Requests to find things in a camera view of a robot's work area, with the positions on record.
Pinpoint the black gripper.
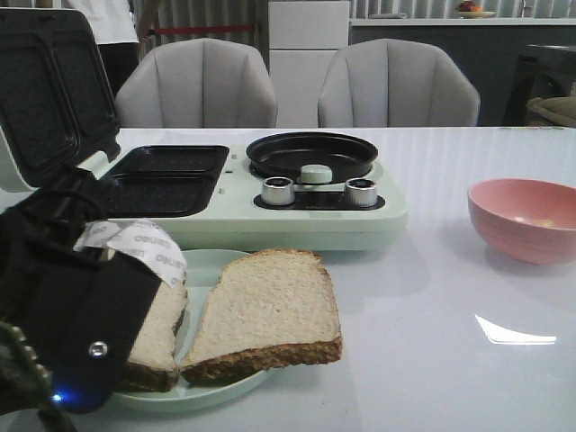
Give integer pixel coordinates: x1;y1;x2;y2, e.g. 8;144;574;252
1;166;185;413

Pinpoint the bread slice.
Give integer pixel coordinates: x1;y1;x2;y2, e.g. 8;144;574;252
180;248;343;383
116;282;187;392

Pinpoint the breakfast maker hinged lid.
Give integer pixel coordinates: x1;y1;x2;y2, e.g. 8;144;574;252
1;8;121;193

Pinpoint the pink bowl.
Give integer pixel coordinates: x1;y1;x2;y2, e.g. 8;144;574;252
467;178;575;265

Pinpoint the mint green breakfast maker base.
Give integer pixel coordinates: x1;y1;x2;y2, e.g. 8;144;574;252
81;144;408;251

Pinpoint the mint green plate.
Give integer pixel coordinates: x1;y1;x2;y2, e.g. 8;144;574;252
112;249;274;413

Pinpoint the left silver control knob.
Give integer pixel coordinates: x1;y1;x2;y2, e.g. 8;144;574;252
261;176;295;206

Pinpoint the silver control knob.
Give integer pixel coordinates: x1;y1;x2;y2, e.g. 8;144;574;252
261;176;295;206
344;177;378;208

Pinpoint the left grey upholstered chair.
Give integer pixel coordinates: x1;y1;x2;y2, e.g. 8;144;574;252
115;38;277;129

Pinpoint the grey upholstered chair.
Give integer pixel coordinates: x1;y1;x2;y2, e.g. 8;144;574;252
115;38;277;129
317;39;481;128

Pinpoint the red barrier tape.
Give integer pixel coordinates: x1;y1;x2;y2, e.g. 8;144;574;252
148;24;256;35

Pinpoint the black round frying pan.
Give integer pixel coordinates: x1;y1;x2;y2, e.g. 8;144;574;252
246;131;378;184

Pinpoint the right silver control knob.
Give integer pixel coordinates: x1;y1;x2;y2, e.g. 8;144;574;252
344;177;378;208

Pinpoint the white refrigerator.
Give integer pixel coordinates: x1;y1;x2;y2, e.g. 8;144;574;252
268;1;350;128

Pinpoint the right grey upholstered chair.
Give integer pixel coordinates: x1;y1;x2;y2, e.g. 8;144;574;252
317;39;481;128

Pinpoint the dark grey kitchen counter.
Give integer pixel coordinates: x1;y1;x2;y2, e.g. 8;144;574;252
337;19;575;127

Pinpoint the fruit plate on counter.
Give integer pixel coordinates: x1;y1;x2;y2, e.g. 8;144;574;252
454;1;496;19

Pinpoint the dark appliance at right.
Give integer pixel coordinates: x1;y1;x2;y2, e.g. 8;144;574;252
502;44;575;126

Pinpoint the beige cushion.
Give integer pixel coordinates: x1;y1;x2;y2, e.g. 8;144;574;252
526;96;575;128

